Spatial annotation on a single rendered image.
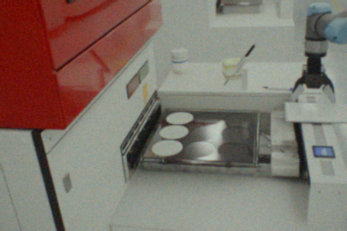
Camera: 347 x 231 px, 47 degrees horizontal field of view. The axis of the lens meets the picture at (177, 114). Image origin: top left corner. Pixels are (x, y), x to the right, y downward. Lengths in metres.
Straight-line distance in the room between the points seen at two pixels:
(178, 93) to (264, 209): 0.62
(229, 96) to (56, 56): 0.93
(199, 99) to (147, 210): 0.56
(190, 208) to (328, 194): 0.38
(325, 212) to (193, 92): 0.71
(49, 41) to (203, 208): 0.67
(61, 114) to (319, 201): 0.67
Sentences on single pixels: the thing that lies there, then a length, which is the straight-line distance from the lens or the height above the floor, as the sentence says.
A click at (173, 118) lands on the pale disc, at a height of 0.90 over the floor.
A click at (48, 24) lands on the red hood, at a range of 0.73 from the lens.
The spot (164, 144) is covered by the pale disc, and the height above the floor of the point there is 0.90.
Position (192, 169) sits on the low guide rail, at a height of 0.83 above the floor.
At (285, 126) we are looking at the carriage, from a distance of 1.47.
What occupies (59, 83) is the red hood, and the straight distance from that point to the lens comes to 0.75.
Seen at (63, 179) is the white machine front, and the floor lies 1.09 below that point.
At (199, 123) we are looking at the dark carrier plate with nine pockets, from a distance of 1.45.
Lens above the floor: 1.57
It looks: 26 degrees down
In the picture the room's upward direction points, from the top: 5 degrees counter-clockwise
